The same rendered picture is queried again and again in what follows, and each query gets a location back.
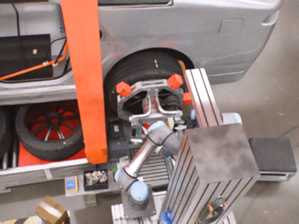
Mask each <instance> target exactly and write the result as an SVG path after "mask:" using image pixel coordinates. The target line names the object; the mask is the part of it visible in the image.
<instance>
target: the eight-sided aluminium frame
mask: <svg viewBox="0 0 299 224"><path fill-rule="evenodd" d="M154 84H155V85H154ZM155 89H167V90H168V91H170V92H172V93H174V94H175V95H177V96H176V97H177V98H178V99H179V100H180V102H181V105H182V102H183V98H184V92H183V89H182V88H181V87H178V88H176V89H173V88H171V87H170V84H169V81H168V80H166V79H163V80H153V81H144V82H142V81H141V82H138V83H136V84H134V85H133V86H132V87H130V90H131V94H130V95H127V96H126V97H124V96H122V95H118V96H117V112H118V116H119V117H120V118H122V119H124V120H126V121H129V117H130V116H132V115H133V114H131V113H128V112H126V111H124V110H123V103H124V102H125V101H127V100H128V99H130V98H131V97H133V96H134V95H136V94H137V93H138V92H140V91H148V90H155ZM173 110H178V106H175V105H173V106H170V107H169V108H167V109H166V110H165V111H173ZM142 123H143V124H145V123H146V121H142Z"/></svg>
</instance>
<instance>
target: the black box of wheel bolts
mask: <svg viewBox="0 0 299 224"><path fill-rule="evenodd" d="M83 187H84V191H92V190H102V189H108V168H106V169H95V170H83Z"/></svg>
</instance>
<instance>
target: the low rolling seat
mask: <svg viewBox="0 0 299 224"><path fill-rule="evenodd" d="M248 143H249V146H250V148H251V150H252V152H253V156H254V159H255V161H256V164H257V167H258V169H259V172H260V174H261V176H260V177H259V178H258V180H266V181H289V180H290V179H291V178H292V177H293V176H294V175H295V174H296V173H297V166H296V162H295V158H294V154H293V151H292V146H291V143H290V139H289V138H262V137H250V138H249V139H248Z"/></svg>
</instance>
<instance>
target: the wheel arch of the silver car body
mask: <svg viewBox="0 0 299 224"><path fill-rule="evenodd" d="M137 51H138V50H137ZM149 51H152V52H153V51H154V52H155V51H157V52H161V53H165V54H168V55H171V56H172V57H174V58H175V59H176V60H177V61H182V62H183V63H184V65H185V69H186V70H189V69H196V66H195V64H194V62H193V60H192V59H191V58H190V57H189V56H188V55H187V54H185V53H183V52H182V51H180V50H176V49H173V48H170V47H162V46H157V47H149V48H145V49H141V52H142V53H143V52H149ZM135 52H136V51H134V52H132V53H131V54H133V53H135ZM129 55H130V54H127V55H126V56H125V57H122V58H121V59H120V60H119V61H121V60H122V59H124V58H126V57H127V56H129ZM119 61H117V62H116V63H115V64H117V63H118V62H119ZM115 64H113V65H112V66H114V65H115ZM112 66H111V68H112ZM111 68H110V69H111ZM110 69H109V70H110ZM109 70H108V71H109ZM107 73H108V72H107ZM107 73H106V75H107ZM106 75H105V76H106ZM105 76H104V79H105ZM103 92H104V96H105V90H104V80H103Z"/></svg>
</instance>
